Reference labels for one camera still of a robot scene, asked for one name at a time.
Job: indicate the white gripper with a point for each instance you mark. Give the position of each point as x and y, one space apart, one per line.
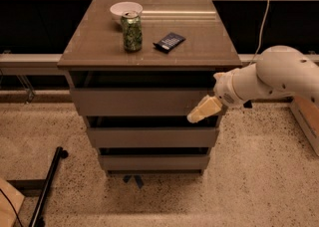
224 88

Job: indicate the grey top drawer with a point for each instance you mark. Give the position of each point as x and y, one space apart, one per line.
136 102

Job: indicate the grey drawer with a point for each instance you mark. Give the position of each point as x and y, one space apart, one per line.
153 162
152 137
136 102

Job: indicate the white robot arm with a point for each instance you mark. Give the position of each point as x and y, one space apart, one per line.
279 71

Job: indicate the grey drawer cabinet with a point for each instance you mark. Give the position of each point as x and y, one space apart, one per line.
95 58

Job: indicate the grey middle drawer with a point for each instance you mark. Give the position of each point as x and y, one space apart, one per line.
152 137

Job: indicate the grey bottom drawer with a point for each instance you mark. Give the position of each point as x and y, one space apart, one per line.
153 162

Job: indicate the green soda can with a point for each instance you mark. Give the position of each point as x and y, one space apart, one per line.
132 31

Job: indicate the white bowl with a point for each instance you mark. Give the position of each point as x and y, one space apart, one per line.
118 9

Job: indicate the black metal stand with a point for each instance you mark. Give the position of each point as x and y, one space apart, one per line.
40 187

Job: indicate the wooden board bottom left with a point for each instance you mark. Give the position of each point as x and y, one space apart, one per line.
11 200

